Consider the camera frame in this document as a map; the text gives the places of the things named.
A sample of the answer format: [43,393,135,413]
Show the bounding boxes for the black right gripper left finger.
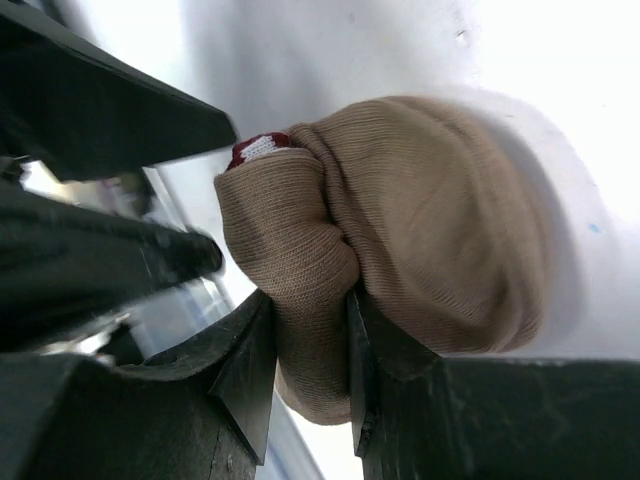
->
[116,291,276,465]

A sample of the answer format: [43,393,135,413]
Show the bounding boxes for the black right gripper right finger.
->
[346,289,441,458]

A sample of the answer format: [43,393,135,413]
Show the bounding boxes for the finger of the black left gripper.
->
[1,182,223,350]
[1,9,236,181]

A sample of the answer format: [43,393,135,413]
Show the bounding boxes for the tan sock with maroon cuff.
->
[214,96,551,425]

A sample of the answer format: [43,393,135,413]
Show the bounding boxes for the aluminium frame rail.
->
[134,152,323,479]

